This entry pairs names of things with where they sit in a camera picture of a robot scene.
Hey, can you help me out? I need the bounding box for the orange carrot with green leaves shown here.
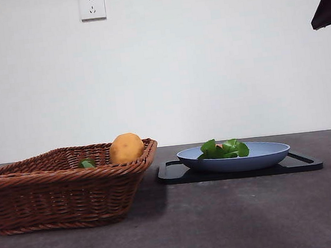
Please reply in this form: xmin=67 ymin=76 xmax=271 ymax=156
xmin=196 ymin=135 xmax=251 ymax=163

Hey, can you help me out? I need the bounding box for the light blue round plate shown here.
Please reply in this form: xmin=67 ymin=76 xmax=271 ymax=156
xmin=176 ymin=137 xmax=293 ymax=179

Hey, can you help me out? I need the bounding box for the dark green rectangular tray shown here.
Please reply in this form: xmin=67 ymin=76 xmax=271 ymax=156
xmin=155 ymin=144 xmax=325 ymax=187

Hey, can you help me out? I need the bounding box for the yellow-brown potato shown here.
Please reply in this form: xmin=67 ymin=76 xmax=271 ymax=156
xmin=107 ymin=131 xmax=147 ymax=166

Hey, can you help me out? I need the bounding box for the small green vegetable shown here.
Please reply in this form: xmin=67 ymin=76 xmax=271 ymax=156
xmin=78 ymin=157 xmax=97 ymax=170

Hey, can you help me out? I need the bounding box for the brown wicker basket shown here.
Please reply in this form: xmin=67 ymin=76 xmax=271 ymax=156
xmin=0 ymin=136 xmax=167 ymax=237

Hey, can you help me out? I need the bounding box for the white wall socket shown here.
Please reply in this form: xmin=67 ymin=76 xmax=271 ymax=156
xmin=78 ymin=0 xmax=107 ymax=22

